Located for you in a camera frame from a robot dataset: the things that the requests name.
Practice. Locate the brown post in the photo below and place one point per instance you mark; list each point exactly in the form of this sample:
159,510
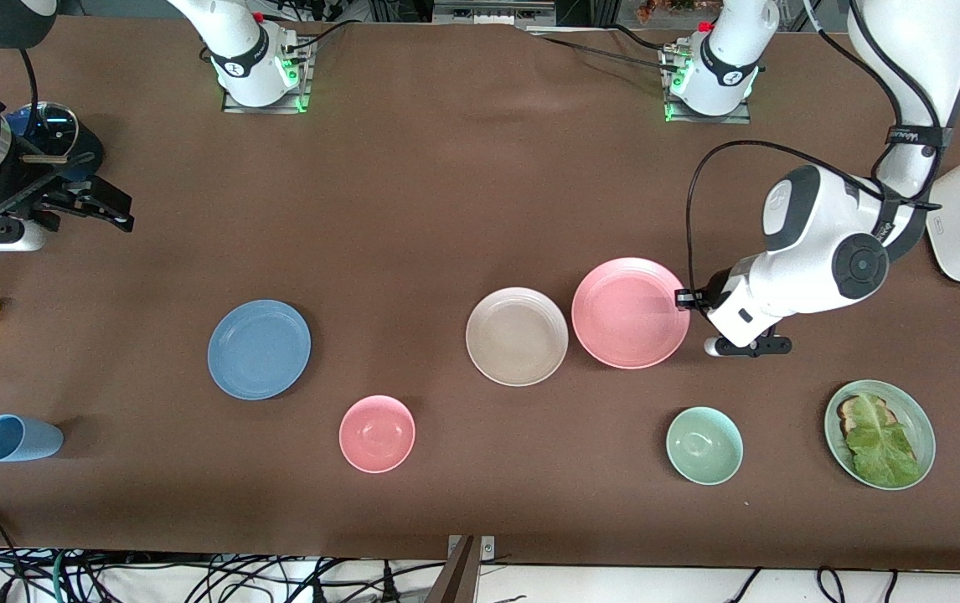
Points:
456,578

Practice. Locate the green bowl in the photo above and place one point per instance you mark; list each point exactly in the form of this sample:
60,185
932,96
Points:
704,445

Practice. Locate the brown table cover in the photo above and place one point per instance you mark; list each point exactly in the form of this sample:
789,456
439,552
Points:
446,209

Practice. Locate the beige plate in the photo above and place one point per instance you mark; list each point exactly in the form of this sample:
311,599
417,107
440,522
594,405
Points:
517,337

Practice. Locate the orange dried plant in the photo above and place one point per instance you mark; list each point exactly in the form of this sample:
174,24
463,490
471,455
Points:
664,8

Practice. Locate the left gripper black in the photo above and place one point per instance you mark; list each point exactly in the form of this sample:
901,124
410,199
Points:
689,298

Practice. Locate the green lettuce leaf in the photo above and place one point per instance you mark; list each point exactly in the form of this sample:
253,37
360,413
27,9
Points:
882,448

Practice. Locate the blue cup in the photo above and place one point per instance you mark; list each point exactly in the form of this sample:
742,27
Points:
19,438

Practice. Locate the toasted bread slice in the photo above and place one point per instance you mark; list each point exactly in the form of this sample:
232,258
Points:
847,412

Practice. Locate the small metal bracket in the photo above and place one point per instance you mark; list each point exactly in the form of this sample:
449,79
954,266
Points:
488,548

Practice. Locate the aluminium frame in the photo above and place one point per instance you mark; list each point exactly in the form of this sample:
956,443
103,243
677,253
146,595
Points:
488,12

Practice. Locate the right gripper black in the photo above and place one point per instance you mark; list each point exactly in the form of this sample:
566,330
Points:
43,182

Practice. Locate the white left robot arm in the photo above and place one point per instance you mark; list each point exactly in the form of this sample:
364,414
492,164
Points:
815,251

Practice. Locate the pink plate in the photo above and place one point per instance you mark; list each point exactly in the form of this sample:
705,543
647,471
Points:
627,314

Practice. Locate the pink bowl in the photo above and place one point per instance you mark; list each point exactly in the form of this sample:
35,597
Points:
377,434

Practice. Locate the blue plate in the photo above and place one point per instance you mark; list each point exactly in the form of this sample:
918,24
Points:
258,349

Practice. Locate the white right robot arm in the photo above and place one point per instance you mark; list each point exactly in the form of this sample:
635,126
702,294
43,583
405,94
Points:
245,50

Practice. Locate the green plate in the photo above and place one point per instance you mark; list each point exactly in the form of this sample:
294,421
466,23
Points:
917,419

